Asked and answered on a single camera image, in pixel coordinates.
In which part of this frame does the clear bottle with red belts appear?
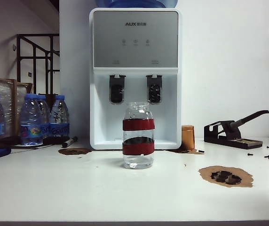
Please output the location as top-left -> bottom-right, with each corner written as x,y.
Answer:
122,101 -> 156,170

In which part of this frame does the black dispenser tap lever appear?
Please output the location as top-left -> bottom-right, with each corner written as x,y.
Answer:
146,74 -> 163,105
109,74 -> 127,105

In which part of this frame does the white AUX water dispenser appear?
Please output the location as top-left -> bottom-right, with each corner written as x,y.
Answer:
89,8 -> 183,151

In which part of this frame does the blue water jug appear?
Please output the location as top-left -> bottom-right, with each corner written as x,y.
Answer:
95,0 -> 179,9

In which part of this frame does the copper cylindrical canister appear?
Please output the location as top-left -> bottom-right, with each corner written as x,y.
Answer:
181,125 -> 196,151

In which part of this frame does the black marker pen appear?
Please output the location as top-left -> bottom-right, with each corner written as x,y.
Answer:
62,136 -> 78,148

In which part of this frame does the dark brown round patch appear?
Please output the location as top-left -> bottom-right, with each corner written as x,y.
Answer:
58,147 -> 91,155

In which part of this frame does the thin brown flat patch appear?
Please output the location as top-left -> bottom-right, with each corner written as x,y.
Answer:
167,148 -> 205,155

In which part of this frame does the large brown paper patch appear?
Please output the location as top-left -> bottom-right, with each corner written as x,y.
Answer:
198,165 -> 254,188

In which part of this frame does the black soldering iron stand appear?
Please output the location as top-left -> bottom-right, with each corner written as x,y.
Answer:
204,120 -> 263,150

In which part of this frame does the black stair railing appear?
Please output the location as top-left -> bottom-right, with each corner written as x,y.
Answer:
16,33 -> 60,96

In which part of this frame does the black soldering iron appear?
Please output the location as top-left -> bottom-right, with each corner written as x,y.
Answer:
232,109 -> 269,129

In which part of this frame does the wooden frame with plastic wrap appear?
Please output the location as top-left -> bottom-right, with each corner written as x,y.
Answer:
0,79 -> 34,137

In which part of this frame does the black cable with USB plug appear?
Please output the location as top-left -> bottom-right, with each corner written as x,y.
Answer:
0,136 -> 21,149

